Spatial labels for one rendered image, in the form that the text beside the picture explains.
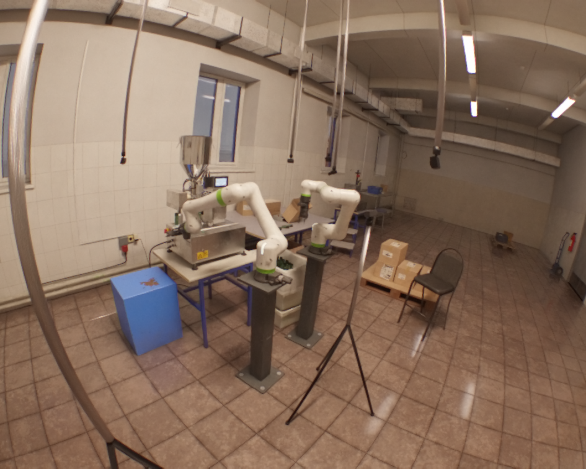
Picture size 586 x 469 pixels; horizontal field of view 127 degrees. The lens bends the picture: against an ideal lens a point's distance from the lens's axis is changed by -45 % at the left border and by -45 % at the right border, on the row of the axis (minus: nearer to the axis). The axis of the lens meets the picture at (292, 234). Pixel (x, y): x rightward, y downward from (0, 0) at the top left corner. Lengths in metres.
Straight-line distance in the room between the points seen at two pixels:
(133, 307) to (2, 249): 1.98
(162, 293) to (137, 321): 0.33
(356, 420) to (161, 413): 1.39
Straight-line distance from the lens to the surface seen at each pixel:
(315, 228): 2.15
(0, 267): 3.67
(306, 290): 2.37
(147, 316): 2.36
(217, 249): 2.30
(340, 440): 1.98
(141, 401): 2.19
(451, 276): 3.14
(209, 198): 1.74
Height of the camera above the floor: 1.69
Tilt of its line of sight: 17 degrees down
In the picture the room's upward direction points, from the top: 6 degrees clockwise
